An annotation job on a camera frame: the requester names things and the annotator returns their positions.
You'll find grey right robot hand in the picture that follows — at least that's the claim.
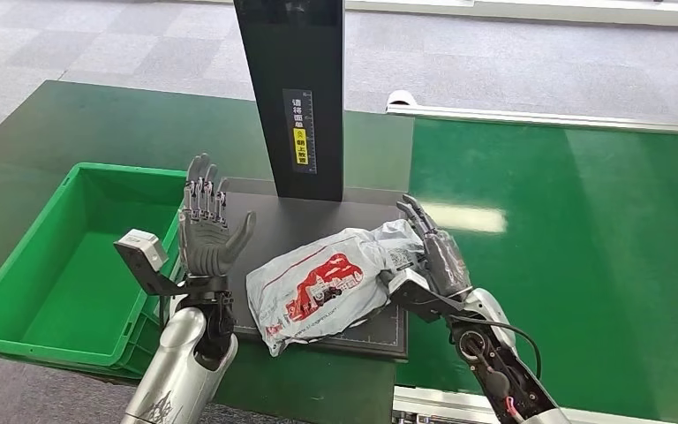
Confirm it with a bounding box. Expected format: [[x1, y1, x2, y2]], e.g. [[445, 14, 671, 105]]
[[395, 193, 473, 299]]

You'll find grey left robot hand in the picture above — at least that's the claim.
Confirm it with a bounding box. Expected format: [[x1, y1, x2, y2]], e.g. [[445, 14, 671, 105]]
[[177, 153, 257, 280]]

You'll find white red-printed plastic mailer package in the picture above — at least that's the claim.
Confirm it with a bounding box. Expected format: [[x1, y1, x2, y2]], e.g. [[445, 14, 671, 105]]
[[245, 219, 428, 358]]

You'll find green conveyor belt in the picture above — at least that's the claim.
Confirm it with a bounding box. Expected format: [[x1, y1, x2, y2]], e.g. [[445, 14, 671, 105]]
[[394, 117, 678, 424]]

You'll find black scanner base platform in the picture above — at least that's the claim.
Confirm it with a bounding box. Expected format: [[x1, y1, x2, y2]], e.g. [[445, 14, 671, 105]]
[[221, 177, 409, 360]]

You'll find green plastic crate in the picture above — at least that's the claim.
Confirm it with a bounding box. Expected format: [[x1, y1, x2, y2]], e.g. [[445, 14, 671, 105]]
[[0, 163, 200, 379]]

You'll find yellow and black column label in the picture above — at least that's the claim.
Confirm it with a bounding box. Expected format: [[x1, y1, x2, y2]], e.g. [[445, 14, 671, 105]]
[[282, 88, 319, 175]]

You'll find black scanner column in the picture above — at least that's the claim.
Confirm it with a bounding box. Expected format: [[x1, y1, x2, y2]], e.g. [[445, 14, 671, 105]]
[[233, 0, 346, 203]]

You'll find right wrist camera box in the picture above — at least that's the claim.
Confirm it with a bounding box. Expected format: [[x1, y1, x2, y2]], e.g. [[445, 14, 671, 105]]
[[387, 269, 464, 324]]

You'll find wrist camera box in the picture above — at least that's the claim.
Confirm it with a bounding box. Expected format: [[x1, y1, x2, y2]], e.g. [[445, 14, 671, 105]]
[[387, 269, 464, 324], [113, 229, 184, 298]]

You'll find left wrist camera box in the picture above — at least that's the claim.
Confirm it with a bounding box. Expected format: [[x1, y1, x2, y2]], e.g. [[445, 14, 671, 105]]
[[113, 229, 184, 298]]

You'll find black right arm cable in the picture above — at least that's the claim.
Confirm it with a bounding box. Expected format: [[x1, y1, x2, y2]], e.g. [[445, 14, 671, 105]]
[[448, 314, 543, 382]]

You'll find silver conveyor end frame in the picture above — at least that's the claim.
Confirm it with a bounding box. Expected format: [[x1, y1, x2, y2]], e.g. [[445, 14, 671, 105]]
[[391, 384, 678, 424]]

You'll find silver conveyor side rail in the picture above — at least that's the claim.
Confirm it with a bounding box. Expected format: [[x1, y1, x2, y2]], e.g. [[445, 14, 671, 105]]
[[385, 90, 678, 137]]

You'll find white floor rail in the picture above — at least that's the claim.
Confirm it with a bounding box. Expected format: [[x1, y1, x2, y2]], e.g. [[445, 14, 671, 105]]
[[344, 0, 678, 29]]

